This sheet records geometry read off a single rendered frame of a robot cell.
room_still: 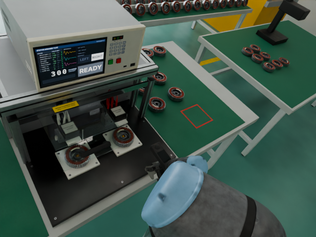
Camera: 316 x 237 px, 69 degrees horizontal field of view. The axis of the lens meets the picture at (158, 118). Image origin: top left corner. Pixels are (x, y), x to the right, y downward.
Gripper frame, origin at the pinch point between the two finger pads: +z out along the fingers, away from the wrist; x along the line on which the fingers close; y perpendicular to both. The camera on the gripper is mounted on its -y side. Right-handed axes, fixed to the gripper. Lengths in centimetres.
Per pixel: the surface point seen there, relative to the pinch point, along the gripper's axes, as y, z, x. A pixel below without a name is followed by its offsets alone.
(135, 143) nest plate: -11.3, 13.6, 4.5
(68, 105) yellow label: -36.2, -4.8, -24.1
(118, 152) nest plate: -10.9, 13.4, -6.2
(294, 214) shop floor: 106, 36, 131
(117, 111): -29.3, 8.0, -0.6
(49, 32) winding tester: -58, -21, -25
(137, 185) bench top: 6.8, 7.0, -6.5
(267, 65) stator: -26, 24, 164
